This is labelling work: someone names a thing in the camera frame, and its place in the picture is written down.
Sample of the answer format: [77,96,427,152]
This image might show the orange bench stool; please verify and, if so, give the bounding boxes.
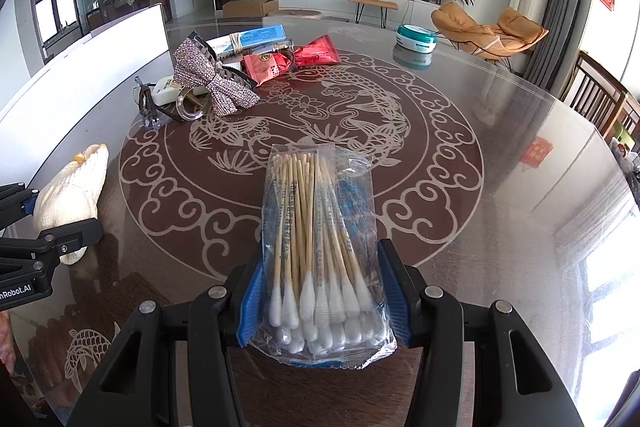
[347,0,399,28]

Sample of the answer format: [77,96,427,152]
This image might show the cluttered wooden sideboard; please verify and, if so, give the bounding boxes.
[605,92,640,188]

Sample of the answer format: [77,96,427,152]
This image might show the round beige pouf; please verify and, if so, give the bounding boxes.
[269,8,322,20]

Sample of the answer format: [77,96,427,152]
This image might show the white knit glove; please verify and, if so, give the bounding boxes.
[32,143,110,265]

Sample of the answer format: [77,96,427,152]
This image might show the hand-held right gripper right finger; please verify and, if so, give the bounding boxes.
[377,238,586,427]

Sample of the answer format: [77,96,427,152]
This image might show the teal round container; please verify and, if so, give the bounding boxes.
[396,24,437,54]

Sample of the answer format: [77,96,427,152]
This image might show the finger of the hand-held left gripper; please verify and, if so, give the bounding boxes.
[0,182,40,230]
[0,218,103,265]

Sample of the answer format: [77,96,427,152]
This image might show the white sunscreen bottle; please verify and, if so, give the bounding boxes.
[151,76,211,105]

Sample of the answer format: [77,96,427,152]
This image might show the cardboard box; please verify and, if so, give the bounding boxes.
[222,0,279,18]

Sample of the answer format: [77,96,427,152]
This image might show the dark frame glasses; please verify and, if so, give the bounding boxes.
[132,77,210,128]

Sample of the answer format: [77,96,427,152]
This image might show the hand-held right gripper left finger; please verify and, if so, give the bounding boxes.
[67,262,266,427]

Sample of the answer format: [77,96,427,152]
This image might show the red packet with gold emblem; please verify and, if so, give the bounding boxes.
[240,47,296,86]

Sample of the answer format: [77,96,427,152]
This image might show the brown tube with clear cap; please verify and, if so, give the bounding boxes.
[242,38,296,56]

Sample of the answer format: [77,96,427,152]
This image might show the blue and white carton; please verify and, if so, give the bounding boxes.
[205,24,288,56]

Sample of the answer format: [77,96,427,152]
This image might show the orange lounge chair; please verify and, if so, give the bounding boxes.
[431,1,549,60]

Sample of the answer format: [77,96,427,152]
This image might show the glittery bow hair clip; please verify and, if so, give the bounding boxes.
[172,32,262,116]

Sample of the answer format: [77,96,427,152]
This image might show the bag of cotton swabs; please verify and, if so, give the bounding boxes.
[248,144,398,367]

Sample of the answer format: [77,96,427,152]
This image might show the shiny red packet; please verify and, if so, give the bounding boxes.
[291,35,342,68]

